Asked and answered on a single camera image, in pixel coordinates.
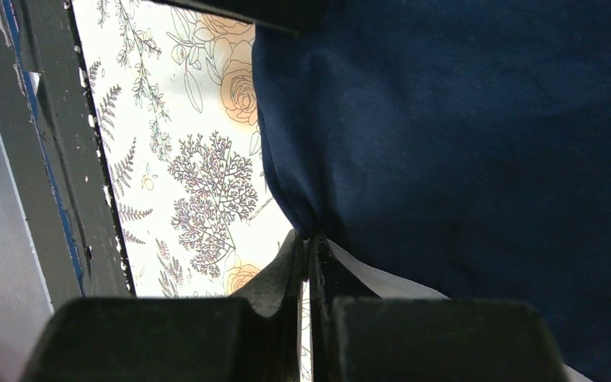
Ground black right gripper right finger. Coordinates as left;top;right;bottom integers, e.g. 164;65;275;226
308;235;568;381

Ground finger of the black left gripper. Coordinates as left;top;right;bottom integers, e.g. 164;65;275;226
154;0;331;34

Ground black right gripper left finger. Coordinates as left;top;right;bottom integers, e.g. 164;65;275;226
21;232;303;381

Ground navy blue underwear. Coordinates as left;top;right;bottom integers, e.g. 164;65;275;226
252;1;611;381

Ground floral table cloth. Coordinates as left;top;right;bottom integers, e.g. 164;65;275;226
71;0;312;382

